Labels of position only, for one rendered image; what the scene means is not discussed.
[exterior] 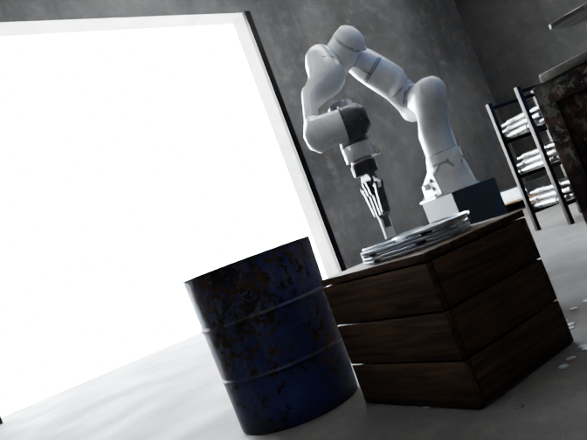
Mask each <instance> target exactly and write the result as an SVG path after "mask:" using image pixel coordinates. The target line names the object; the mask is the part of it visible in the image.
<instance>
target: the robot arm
mask: <svg viewBox="0 0 587 440"><path fill-rule="evenodd" d="M306 69H307V74H308V80H307V83H306V85H305V86H304V87H303V88H302V95H301V97H302V107H303V116H304V139H305V141H306V143H307V145H308V146H309V148H310V149H311V150H313V151H315V152H318V153H321V154H322V153H324V152H326V151H327V150H329V149H331V148H334V147H336V146H339V145H340V147H341V151H342V153H343V156H344V159H345V161H346V163H347V165H349V164H351V165H352V167H351V170H352V173H353V176H354V177H355V179H357V178H361V182H362V186H363V189H361V192H362V193H363V195H364V197H365V199H366V201H367V203H368V205H369V208H370V210H371V212H372V214H373V216H374V217H376V218H377V219H378V221H379V223H380V225H381V228H382V230H383V234H384V236H385V239H386V238H389V237H393V236H396V232H395V230H394V228H393V225H392V222H391V220H390V217H389V212H390V206H389V203H388V200H387V196H386V193H385V190H384V186H383V179H380V180H378V178H377V176H376V173H375V172H376V171H378V166H377V163H376V159H374V158H372V157H374V156H376V155H380V153H381V152H380V150H379V148H378V147H377V146H375V145H374V144H373V143H372V142H371V141H370V138H369V137H368V135H366V134H367V133H368V131H369V128H370V127H371V123H370V121H369V117H368V115H367V112H366V110H365V107H363V106H361V105H359V104H357V103H353V102H352V100H350V99H345V100H339V101H337V102H335V103H334V104H333V105H331V106H330V107H329V110H328V113H324V114H321V115H319V114H318V109H319V107H321V106H322V105H323V104H324V103H325V102H326V101H328V100H330V99H332V98H333V97H335V96H336V95H337V94H338V93H339V92H340V91H341V90H342V88H343V87H344V84H345V81H346V78H345V77H346V75H347V74H348V72H350V73H351V74H352V75H353V76H354V77H355V78H356V79H358V80H359V81H361V82H362V83H363V84H364V85H366V86H367V87H369V88H370V89H372V90H373V91H375V92H377V93H379V94H380V95H382V96H383V97H384V98H386V99H387V100H388V101H389V102H390V103H391V104H392V105H393V106H394V107H395V108H396V109H397V110H398V111H399V112H400V113H401V114H402V116H403V118H404V119H405V120H407V121H410V122H413V121H417V122H418V138H419V140H420V143H421V145H422V148H423V150H424V152H425V156H426V165H427V175H426V178H425V181H424V184H423V187H422V189H423V191H424V194H425V198H424V199H423V202H421V203H420V204H423V203H427V202H430V201H432V200H435V199H437V198H440V197H442V196H446V195H449V194H451V193H453V192H456V191H458V190H461V189H464V188H467V187H470V186H472V185H474V184H477V183H479V180H478V181H477V180H476V178H475V177H474V175H473V172H472V170H471V169H470V167H469V166H468V164H467V162H466V160H465V159H464V158H463V156H462V155H463V154H462V152H461V149H460V147H459V146H458V145H457V143H456V141H455V138H454V135H453V132H452V128H451V125H450V122H449V117H448V111H447V105H446V99H445V97H446V86H445V83H444V81H443V80H441V79H440V78H438V77H434V76H430V77H426V78H423V79H421V80H420V81H418V82H417V83H416V84H414V83H413V82H412V81H411V80H410V79H409V78H408V77H407V75H406V74H405V73H404V70H403V68H401V67H400V66H398V65H396V64H394V63H393V62H391V61H390V60H388V59H387V58H385V57H384V56H382V55H380V54H378V53H377V52H374V51H372V50H371V49H368V48H367V47H366V45H365V39H364V36H363V35H362V33H361V32H360V31H359V30H357V29H356V28H354V27H353V26H349V25H342V26H341V27H340V28H339V29H338V30H337V31H336V32H335V34H334V36H333V37H332V38H331V39H330V41H329V42H328V44H327V45H324V44H320V45H314V46H313V47H311V48H310V49H309V50H308V52H307V54H306Z"/></svg>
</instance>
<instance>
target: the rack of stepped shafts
mask: <svg viewBox="0 0 587 440"><path fill-rule="evenodd" d="M541 84H543V83H540V84H537V85H534V86H530V87H527V88H524V89H521V87H520V86H517V87H516V88H514V91H515V94H516V96H517V99H514V100H510V101H507V102H504V103H501V104H499V105H496V106H492V103H490V104H487V105H486V107H487V111H488V113H489V115H490V118H491V120H492V122H493V124H494V128H495V131H496V133H497V135H498V138H499V140H500V143H501V146H502V148H503V151H504V153H505V156H506V157H507V160H508V164H509V166H510V168H511V170H512V173H513V175H514V178H515V181H516V183H517V186H518V189H519V190H520V193H521V197H522V199H523V202H524V203H525V206H526V208H527V211H528V214H529V216H530V219H531V221H532V224H533V225H534V228H535V231H539V230H541V226H540V224H539V222H538V220H537V217H536V214H535V213H537V212H539V211H542V210H545V209H547V208H549V207H552V206H554V205H557V204H559V203H560V205H561V207H562V210H563V214H564V215H565V218H566V220H567V223H568V225H570V224H574V223H575V221H574V219H573V216H572V215H571V212H570V208H569V206H568V205H570V204H573V203H576V205H577V208H578V211H579V213H582V212H581V210H580V208H579V206H578V203H577V200H576V198H575V195H574V193H573V190H572V188H571V186H570V182H569V180H568V177H567V176H566V173H565V171H564V168H563V165H562V163H561V160H560V158H559V156H558V153H557V152H556V148H555V145H554V143H553V141H552V139H551V136H550V134H549V130H548V128H547V126H546V123H545V121H544V118H543V117H542V113H541V110H540V108H539V106H538V104H537V101H536V99H535V96H534V93H533V91H532V89H533V88H535V87H537V86H539V85H541ZM529 91H530V92H531V94H528V95H525V96H524V95H523V94H524V93H526V92H529ZM532 97H533V99H534V101H535V104H536V106H535V107H533V108H528V104H527V101H526V99H529V98H532ZM516 102H519V103H520V105H521V109H522V112H521V113H519V114H517V115H516V116H514V117H512V118H510V119H508V120H507V121H506V123H504V124H502V125H500V123H499V121H498V119H497V116H496V114H495V111H494V110H495V109H498V108H501V107H505V106H508V105H511V104H514V103H516ZM501 126H502V127H505V126H507V128H506V129H504V130H502V129H501ZM543 131H547V133H548V136H549V139H550V141H551V142H550V143H547V144H544V145H543V143H542V139H541V136H540V135H539V133H540V132H543ZM507 132H508V133H507ZM505 133H506V134H505ZM526 133H527V134H526ZM519 135H520V136H519ZM531 135H533V137H534V140H535V144H536V146H537V148H534V149H531V150H529V151H528V152H525V153H523V154H522V155H521V156H519V157H517V160H518V161H519V160H521V159H524V160H522V162H521V163H518V164H517V167H520V166H524V167H521V168H520V170H518V169H517V167H516V165H515V162H514V158H513V156H512V154H511V152H510V149H509V146H508V143H511V142H514V141H518V140H521V139H523V138H526V137H529V136H531ZM514 137H515V138H514ZM512 138H513V139H512ZM509 139H510V140H509ZM558 165H560V166H561V168H562V171H563V174H564V176H565V177H564V178H562V179H558V180H557V177H556V173H555V171H554V169H553V167H556V166H558ZM544 169H546V170H547V172H548V175H549V179H550V180H551V183H549V184H546V185H543V186H541V187H539V188H536V189H535V190H533V191H531V192H530V194H531V195H533V194H538V195H535V196H534V197H533V198H529V197H528V193H527V191H526V189H525V187H524V184H523V182H522V178H523V177H526V176H528V175H533V174H534V173H537V172H540V171H542V170H544ZM520 173H522V175H520ZM571 198H574V199H571ZM570 199H571V200H570ZM567 200H569V201H567ZM533 201H535V203H532V204H531V202H533ZM566 201H567V202H566Z"/></svg>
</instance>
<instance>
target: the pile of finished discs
mask: <svg viewBox="0 0 587 440"><path fill-rule="evenodd" d="M471 227H472V226H471V224H470V221H469V218H468V217H467V216H465V217H462V218H461V219H458V220H456V221H453V222H451V223H448V224H445V225H443V226H440V227H438V228H436V229H433V230H429V231H427V232H425V233H422V234H419V235H416V236H415V237H410V238H407V239H405V240H401V241H400V242H397V243H394V244H390V245H387V246H384V247H382V248H379V249H375V250H373V251H366V252H361V253H360V255H361V256H362V258H363V262H364V265H374V264H378V263H381V262H384V261H387V260H391V259H393V258H398V257H401V256H403V255H406V254H409V253H412V252H414V251H418V250H421V249H424V248H426V247H428V246H431V245H434V244H437V243H440V242H442V241H445V240H446V239H449V238H451V237H455V236H457V235H458V234H461V233H463V232H465V231H467V230H469V229H471Z"/></svg>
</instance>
